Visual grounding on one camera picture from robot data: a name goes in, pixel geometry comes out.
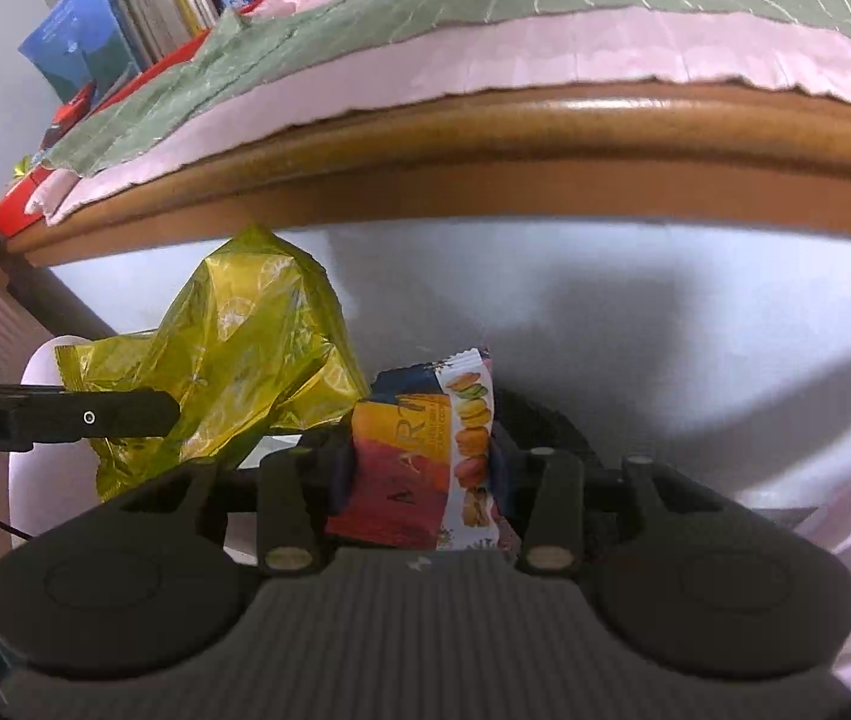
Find yellow-green plastic bag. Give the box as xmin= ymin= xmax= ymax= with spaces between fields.
xmin=54 ymin=223 xmax=373 ymax=505

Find colourful snack packet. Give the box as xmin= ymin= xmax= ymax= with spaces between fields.
xmin=324 ymin=347 xmax=503 ymax=552

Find green striped blanket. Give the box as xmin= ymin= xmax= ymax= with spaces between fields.
xmin=43 ymin=0 xmax=851 ymax=177

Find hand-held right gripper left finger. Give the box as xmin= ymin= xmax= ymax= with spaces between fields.
xmin=106 ymin=431 xmax=361 ymax=577

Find row of leaning books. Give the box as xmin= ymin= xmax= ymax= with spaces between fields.
xmin=99 ymin=0 xmax=220 ymax=72

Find wooden bed frame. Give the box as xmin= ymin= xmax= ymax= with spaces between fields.
xmin=5 ymin=82 xmax=851 ymax=267

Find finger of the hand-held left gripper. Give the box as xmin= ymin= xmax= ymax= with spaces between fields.
xmin=31 ymin=388 xmax=181 ymax=442

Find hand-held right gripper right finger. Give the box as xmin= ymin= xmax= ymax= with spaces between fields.
xmin=487 ymin=424 xmax=730 ymax=577

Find large blue book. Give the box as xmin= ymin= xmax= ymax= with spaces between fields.
xmin=18 ymin=0 xmax=145 ymax=102

